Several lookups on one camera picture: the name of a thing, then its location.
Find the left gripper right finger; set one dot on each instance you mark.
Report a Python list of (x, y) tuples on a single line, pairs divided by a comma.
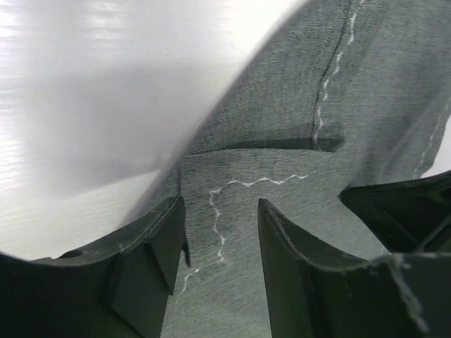
[(316, 290)]

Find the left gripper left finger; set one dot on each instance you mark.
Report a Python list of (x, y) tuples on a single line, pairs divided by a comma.
[(116, 286)]

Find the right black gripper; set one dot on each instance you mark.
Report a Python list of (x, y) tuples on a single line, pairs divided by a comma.
[(409, 217)]

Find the grey cloth placemat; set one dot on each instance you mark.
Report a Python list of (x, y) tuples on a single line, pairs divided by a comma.
[(346, 93)]

